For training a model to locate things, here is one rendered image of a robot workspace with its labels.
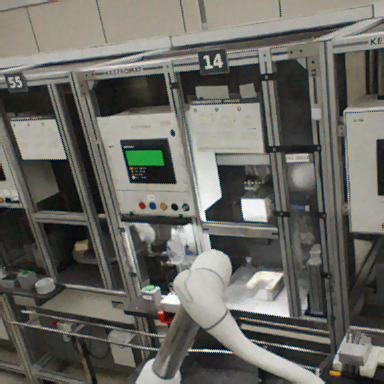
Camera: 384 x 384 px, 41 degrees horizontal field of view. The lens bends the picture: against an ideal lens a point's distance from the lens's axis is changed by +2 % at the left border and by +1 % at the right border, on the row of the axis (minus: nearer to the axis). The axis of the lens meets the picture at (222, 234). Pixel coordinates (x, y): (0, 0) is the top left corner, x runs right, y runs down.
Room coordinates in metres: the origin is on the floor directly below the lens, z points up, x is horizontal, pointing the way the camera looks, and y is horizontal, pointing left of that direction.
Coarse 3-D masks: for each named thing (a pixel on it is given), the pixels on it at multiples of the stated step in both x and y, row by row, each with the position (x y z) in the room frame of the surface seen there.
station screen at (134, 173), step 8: (160, 144) 2.14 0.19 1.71; (128, 168) 2.24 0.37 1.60; (136, 168) 2.22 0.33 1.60; (144, 168) 2.20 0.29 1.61; (152, 168) 2.17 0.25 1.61; (160, 168) 2.15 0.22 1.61; (136, 176) 2.22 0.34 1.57; (144, 176) 2.20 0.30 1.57; (152, 176) 2.18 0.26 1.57; (160, 176) 2.16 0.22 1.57
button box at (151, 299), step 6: (144, 288) 2.19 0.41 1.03; (156, 288) 2.17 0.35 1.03; (144, 294) 2.15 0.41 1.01; (150, 294) 2.13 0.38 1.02; (156, 294) 2.14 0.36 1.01; (144, 300) 2.16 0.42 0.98; (150, 300) 2.14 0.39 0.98; (156, 300) 2.13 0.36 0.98; (144, 306) 2.16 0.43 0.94; (150, 306) 2.14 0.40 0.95; (156, 306) 2.13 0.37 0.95; (150, 312) 2.15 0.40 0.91; (156, 312) 2.13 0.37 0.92
